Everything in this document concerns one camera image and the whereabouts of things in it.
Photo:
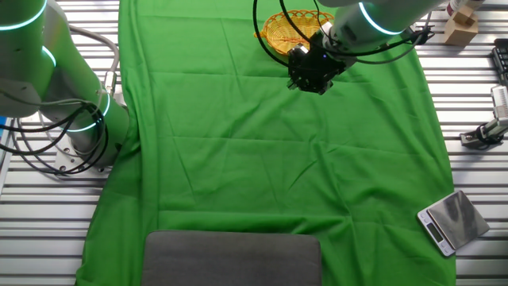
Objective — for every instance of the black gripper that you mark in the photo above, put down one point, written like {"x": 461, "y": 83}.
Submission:
{"x": 315, "y": 65}

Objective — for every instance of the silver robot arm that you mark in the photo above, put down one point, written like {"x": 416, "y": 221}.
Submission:
{"x": 39, "y": 79}

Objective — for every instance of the yellow wicker basket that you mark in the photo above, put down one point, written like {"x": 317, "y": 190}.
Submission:
{"x": 285, "y": 32}

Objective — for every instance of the green cloth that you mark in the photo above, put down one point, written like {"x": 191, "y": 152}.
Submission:
{"x": 238, "y": 167}

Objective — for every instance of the wooden block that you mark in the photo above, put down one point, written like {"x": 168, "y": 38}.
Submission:
{"x": 460, "y": 32}

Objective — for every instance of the grey cushion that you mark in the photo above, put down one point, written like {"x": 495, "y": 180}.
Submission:
{"x": 230, "y": 258}

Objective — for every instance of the black keyboard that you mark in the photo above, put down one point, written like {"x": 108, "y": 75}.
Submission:
{"x": 502, "y": 59}

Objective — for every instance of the silver digital kitchen scale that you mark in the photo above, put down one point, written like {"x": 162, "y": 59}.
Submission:
{"x": 456, "y": 220}

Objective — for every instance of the silver base mounting plate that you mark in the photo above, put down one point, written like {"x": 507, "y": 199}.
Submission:
{"x": 65, "y": 161}

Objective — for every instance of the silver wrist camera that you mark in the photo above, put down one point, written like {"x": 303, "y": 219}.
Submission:
{"x": 298, "y": 49}

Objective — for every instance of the silver ribbed camera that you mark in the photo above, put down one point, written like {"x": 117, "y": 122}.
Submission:
{"x": 501, "y": 101}

